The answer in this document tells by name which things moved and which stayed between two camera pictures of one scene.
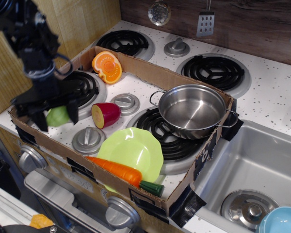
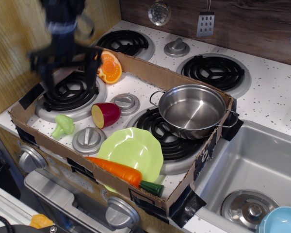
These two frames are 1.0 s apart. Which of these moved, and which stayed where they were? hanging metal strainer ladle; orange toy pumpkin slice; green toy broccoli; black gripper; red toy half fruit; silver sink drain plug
Moved: black gripper; green toy broccoli
Stayed: red toy half fruit; silver sink drain plug; orange toy pumpkin slice; hanging metal strainer ladle
